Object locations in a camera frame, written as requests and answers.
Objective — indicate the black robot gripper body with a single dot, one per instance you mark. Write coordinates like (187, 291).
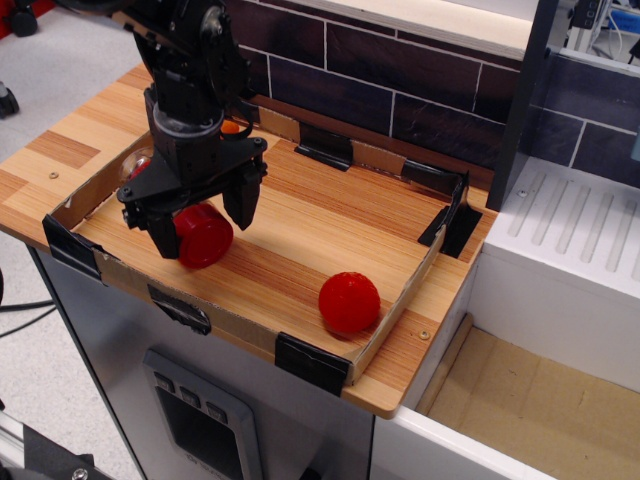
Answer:
(206, 159)

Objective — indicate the cardboard fence with black tape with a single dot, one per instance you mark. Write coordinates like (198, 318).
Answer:
(336, 198)

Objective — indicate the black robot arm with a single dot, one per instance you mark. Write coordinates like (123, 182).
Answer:
(198, 76)

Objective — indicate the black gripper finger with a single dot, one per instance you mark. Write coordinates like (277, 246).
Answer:
(162, 230)
(240, 198)

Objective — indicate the basil bottle red cap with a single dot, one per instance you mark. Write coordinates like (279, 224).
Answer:
(205, 235)

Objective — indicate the orange toy carrot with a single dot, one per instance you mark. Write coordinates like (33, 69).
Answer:
(229, 127)

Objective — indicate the black caster wheel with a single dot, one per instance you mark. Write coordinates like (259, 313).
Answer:
(8, 102)

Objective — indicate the dark grey shelf post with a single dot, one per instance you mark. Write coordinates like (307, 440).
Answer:
(508, 167)

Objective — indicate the grey dishwasher control panel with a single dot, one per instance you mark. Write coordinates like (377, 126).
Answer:
(214, 429)

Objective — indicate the red toy strawberry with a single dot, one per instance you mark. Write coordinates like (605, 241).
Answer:
(349, 302)

